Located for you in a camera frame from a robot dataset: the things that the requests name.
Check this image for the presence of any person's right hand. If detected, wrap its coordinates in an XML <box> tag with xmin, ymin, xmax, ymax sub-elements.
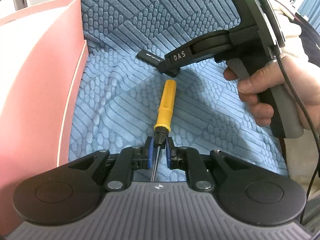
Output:
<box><xmin>238</xmin><ymin>55</ymin><xmax>320</xmax><ymax>132</ymax></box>

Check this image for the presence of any pink storage box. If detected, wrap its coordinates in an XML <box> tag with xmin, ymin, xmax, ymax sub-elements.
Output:
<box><xmin>1</xmin><ymin>0</ymin><xmax>88</xmax><ymax>235</ymax></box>

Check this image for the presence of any black lighter with white text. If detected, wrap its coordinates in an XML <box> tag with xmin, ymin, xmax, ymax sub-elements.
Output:
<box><xmin>136</xmin><ymin>49</ymin><xmax>164</xmax><ymax>68</ymax></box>

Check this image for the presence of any yellow handled screwdriver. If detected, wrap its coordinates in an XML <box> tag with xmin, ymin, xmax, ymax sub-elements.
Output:
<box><xmin>149</xmin><ymin>80</ymin><xmax>176</xmax><ymax>182</ymax></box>

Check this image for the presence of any black cable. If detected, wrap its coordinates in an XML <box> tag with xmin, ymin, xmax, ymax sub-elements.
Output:
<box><xmin>273</xmin><ymin>47</ymin><xmax>320</xmax><ymax>224</ymax></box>

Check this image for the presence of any blue textured sofa cover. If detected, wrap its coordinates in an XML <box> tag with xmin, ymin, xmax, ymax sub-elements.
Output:
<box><xmin>68</xmin><ymin>0</ymin><xmax>287</xmax><ymax>175</ymax></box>

